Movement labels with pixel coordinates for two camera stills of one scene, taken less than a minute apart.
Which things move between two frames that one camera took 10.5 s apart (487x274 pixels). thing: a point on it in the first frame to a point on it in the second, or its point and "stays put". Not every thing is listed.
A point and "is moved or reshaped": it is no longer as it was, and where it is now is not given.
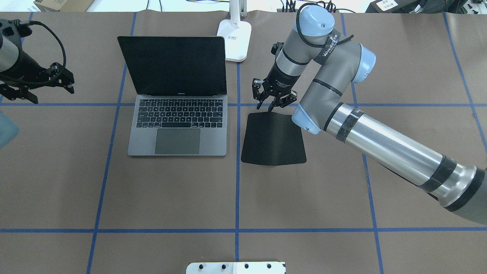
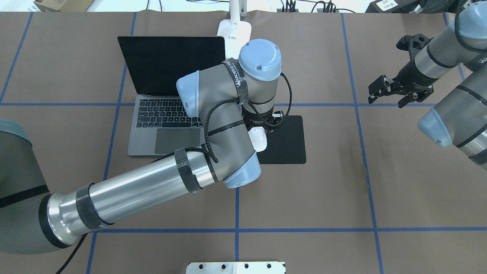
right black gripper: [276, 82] to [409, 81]
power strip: [296, 10] stays put
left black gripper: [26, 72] to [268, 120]
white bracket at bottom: [236, 268] stays put
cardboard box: [63, 5] stays put
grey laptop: [182, 109] stays put
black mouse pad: [272, 138] is moved or reshaped
